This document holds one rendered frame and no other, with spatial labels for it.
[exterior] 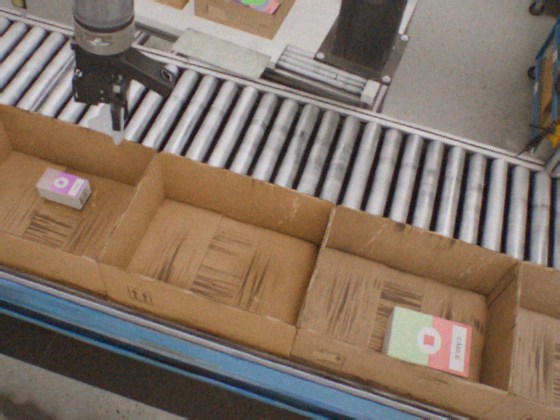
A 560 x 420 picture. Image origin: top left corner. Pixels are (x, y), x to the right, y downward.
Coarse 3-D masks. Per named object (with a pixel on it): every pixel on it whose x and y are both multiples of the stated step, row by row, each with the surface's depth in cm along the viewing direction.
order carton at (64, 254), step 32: (0, 128) 136; (32, 128) 134; (64, 128) 131; (0, 160) 140; (32, 160) 142; (64, 160) 141; (96, 160) 137; (128, 160) 133; (0, 192) 136; (32, 192) 137; (96, 192) 138; (128, 192) 140; (0, 224) 131; (32, 224) 133; (64, 224) 134; (96, 224) 134; (0, 256) 123; (32, 256) 117; (64, 256) 113; (96, 256) 129; (96, 288) 121
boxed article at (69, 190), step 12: (48, 168) 136; (48, 180) 134; (60, 180) 135; (72, 180) 135; (84, 180) 135; (48, 192) 134; (60, 192) 133; (72, 192) 133; (84, 192) 135; (72, 204) 135
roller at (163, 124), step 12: (192, 72) 184; (180, 84) 180; (192, 84) 183; (180, 96) 178; (168, 108) 174; (180, 108) 177; (156, 120) 172; (168, 120) 172; (156, 132) 169; (168, 132) 172; (144, 144) 166; (156, 144) 167
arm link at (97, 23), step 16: (80, 0) 82; (96, 0) 82; (112, 0) 82; (128, 0) 85; (80, 16) 85; (96, 16) 84; (112, 16) 84; (128, 16) 87; (96, 32) 86; (112, 32) 87
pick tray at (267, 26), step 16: (208, 0) 192; (224, 0) 189; (288, 0) 197; (208, 16) 197; (224, 16) 194; (240, 16) 192; (256, 16) 190; (272, 16) 188; (256, 32) 195; (272, 32) 193
